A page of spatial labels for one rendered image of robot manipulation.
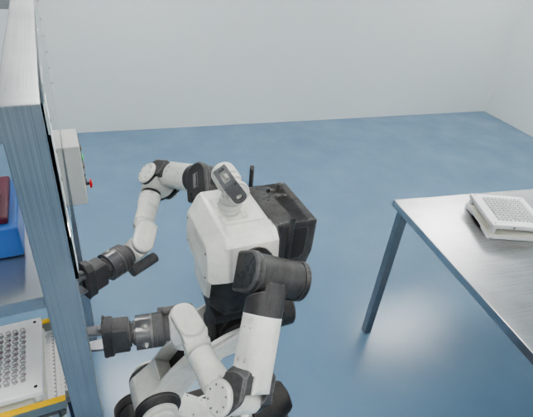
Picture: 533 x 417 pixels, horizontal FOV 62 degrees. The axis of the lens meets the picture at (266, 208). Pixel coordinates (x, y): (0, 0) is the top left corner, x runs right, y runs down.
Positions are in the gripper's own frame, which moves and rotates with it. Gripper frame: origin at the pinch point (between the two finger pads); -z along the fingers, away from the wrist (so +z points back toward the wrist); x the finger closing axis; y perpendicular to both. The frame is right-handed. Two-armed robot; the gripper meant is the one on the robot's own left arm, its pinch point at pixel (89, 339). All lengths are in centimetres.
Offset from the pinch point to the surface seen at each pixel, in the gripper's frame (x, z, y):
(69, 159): -7, -10, 84
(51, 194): -51, 0, -13
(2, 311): -27.3, -11.1, -14.6
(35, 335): 8.0, -15.1, 11.1
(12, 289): -28.8, -10.0, -10.8
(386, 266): 47, 130, 61
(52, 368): 15.2, -11.3, 5.1
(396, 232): 26, 130, 61
